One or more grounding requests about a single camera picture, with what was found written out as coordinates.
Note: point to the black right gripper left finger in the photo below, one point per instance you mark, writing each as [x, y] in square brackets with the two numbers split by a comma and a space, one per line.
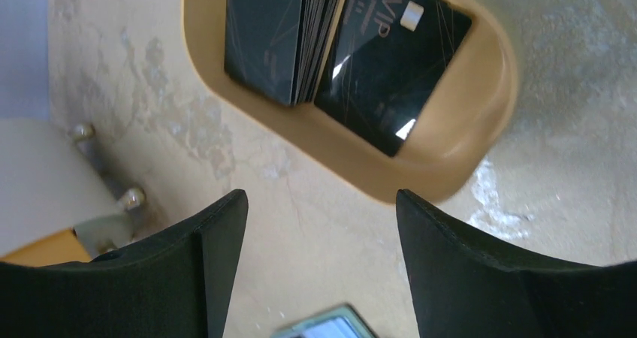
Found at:
[175, 283]

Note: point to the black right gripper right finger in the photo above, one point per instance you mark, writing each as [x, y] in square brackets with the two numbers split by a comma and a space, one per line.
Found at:
[467, 283]

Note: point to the green card holder wallet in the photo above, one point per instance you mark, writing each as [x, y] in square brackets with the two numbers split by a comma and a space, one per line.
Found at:
[341, 321]

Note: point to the black card stack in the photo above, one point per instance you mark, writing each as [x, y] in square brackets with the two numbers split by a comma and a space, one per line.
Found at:
[275, 47]

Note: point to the yellow open drawer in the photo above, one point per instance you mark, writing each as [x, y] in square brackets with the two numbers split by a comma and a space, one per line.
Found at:
[58, 248]

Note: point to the white orange drawer cabinet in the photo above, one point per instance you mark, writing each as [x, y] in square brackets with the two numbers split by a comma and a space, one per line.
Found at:
[49, 187]

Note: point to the orange oval tray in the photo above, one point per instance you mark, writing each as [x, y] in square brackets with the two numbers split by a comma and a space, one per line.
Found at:
[467, 111]

